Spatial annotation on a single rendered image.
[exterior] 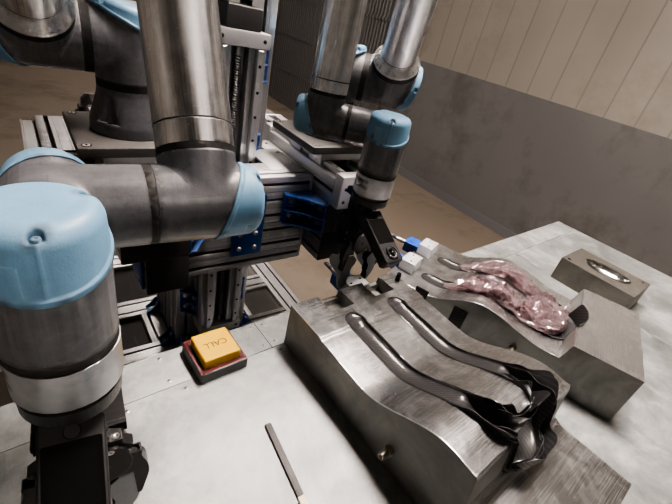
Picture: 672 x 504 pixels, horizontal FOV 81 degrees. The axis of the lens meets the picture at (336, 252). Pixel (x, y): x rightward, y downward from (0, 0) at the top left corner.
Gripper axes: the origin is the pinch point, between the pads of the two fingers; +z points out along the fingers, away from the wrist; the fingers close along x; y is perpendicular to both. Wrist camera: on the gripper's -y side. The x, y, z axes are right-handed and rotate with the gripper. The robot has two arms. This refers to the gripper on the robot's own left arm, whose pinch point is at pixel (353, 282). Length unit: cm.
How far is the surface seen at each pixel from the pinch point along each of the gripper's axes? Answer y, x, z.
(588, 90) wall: 89, -262, -39
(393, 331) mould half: -18.3, 5.7, -4.0
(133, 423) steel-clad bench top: -11.9, 46.0, 4.6
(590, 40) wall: 104, -262, -67
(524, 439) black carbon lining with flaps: -42.3, 0.4, -2.6
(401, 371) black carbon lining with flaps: -25.3, 9.9, -3.2
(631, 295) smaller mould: -32, -69, -2
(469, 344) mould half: -26.5, -5.4, -4.3
